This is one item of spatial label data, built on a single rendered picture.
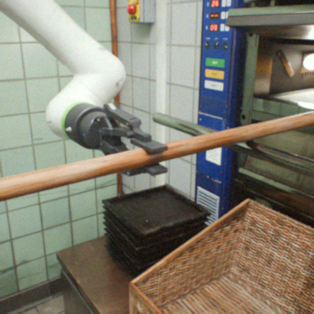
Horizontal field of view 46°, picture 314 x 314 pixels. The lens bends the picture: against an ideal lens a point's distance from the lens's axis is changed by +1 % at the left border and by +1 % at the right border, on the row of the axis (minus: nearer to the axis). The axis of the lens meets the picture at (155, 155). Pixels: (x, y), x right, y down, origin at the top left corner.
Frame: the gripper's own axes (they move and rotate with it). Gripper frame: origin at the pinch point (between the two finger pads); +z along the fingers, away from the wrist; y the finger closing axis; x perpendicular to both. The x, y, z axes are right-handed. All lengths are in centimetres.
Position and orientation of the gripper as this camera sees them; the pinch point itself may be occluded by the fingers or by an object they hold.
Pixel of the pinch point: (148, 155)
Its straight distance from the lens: 60.2
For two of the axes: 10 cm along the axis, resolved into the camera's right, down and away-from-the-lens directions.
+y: 0.0, 9.5, 3.3
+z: 5.6, 2.7, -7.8
